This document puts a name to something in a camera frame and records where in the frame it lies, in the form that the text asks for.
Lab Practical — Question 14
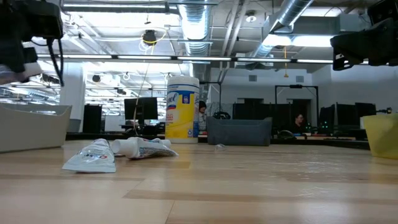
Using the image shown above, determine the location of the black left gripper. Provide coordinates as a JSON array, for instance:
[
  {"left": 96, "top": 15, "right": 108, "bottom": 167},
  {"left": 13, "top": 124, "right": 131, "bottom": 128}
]
[{"left": 0, "top": 0, "right": 39, "bottom": 75}]

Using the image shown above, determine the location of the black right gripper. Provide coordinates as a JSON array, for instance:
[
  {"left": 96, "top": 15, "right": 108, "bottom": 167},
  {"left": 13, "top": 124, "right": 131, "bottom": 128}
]
[{"left": 330, "top": 17, "right": 398, "bottom": 71}]

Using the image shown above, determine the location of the dark monitor row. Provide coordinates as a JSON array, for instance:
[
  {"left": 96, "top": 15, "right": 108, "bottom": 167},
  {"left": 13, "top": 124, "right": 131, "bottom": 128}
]
[{"left": 319, "top": 101, "right": 377, "bottom": 139}]

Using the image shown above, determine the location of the white building pillar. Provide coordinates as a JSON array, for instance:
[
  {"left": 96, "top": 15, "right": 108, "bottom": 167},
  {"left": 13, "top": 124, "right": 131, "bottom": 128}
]
[{"left": 59, "top": 62, "right": 86, "bottom": 133}]

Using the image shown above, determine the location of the light grey plastic bin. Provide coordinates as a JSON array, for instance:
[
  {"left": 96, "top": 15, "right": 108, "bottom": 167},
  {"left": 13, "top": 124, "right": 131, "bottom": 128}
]
[{"left": 0, "top": 102, "right": 73, "bottom": 153}]

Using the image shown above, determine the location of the person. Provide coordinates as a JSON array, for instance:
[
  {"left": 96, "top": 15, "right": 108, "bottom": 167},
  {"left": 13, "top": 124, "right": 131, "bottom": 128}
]
[
  {"left": 198, "top": 100, "right": 208, "bottom": 131},
  {"left": 292, "top": 113, "right": 307, "bottom": 134}
]

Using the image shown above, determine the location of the yellow plastic bin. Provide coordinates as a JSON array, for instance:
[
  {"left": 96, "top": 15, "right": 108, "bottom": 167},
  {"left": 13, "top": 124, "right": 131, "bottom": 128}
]
[{"left": 363, "top": 113, "right": 398, "bottom": 160}]

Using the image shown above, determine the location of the black cabinet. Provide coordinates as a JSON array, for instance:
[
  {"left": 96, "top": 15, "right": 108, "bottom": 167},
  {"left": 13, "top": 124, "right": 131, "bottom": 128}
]
[{"left": 82, "top": 103, "right": 103, "bottom": 134}]

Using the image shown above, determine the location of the black overhead light bar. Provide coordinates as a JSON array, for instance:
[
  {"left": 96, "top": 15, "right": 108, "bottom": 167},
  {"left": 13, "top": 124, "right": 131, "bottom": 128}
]
[{"left": 37, "top": 53, "right": 371, "bottom": 65}]

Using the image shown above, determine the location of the black desktop monitor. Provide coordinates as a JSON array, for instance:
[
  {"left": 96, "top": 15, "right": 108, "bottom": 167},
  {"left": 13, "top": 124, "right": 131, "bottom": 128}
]
[{"left": 124, "top": 96, "right": 159, "bottom": 121}]

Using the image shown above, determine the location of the dark grey plastic bin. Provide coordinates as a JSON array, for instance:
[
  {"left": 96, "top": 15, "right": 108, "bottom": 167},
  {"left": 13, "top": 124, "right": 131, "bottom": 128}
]
[{"left": 206, "top": 116, "right": 274, "bottom": 147}]

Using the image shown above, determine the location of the yellow disinfecting wipes canister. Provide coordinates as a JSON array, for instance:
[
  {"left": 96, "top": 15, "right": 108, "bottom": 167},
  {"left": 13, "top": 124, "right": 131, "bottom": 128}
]
[{"left": 164, "top": 75, "right": 201, "bottom": 144}]

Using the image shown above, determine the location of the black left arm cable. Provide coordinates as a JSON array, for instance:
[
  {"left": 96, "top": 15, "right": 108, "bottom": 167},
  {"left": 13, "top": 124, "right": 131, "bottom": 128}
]
[{"left": 45, "top": 37, "right": 65, "bottom": 87}]

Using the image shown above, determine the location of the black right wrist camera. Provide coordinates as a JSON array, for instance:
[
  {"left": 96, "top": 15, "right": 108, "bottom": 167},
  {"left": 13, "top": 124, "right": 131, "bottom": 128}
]
[{"left": 368, "top": 0, "right": 398, "bottom": 26}]

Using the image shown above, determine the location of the black stand frame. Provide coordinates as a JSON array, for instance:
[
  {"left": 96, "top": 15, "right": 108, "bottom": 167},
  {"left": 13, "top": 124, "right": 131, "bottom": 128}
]
[{"left": 274, "top": 84, "right": 320, "bottom": 131}]

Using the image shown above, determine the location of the silver ventilation duct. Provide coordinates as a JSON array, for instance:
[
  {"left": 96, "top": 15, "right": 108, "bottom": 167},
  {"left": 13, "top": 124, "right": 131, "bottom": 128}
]
[
  {"left": 248, "top": 0, "right": 315, "bottom": 58},
  {"left": 177, "top": 0, "right": 213, "bottom": 56}
]

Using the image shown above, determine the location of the black table frame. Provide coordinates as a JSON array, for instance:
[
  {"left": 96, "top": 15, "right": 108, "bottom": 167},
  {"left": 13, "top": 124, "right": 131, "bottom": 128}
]
[{"left": 65, "top": 132, "right": 371, "bottom": 150}]

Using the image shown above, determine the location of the black overhead camera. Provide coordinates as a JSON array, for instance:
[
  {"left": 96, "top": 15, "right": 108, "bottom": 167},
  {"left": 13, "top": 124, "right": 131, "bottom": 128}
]
[{"left": 142, "top": 29, "right": 158, "bottom": 46}]

